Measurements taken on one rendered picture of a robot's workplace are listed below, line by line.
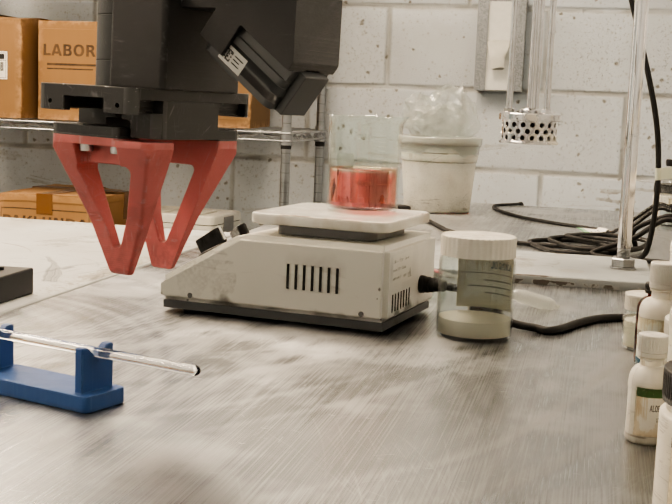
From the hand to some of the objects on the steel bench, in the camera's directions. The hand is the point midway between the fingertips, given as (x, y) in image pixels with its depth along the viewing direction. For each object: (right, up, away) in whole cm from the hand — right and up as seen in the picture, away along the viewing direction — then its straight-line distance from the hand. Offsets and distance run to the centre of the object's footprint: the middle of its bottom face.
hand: (143, 255), depth 64 cm
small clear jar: (+34, -7, +25) cm, 43 cm away
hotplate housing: (+8, -5, +35) cm, 36 cm away
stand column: (+42, -2, +63) cm, 76 cm away
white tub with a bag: (+28, +7, +133) cm, 136 cm away
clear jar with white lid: (+21, -6, +28) cm, 36 cm away
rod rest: (-7, -8, +5) cm, 12 cm away
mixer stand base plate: (+30, -2, +66) cm, 73 cm away
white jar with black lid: (+28, -12, -13) cm, 33 cm away
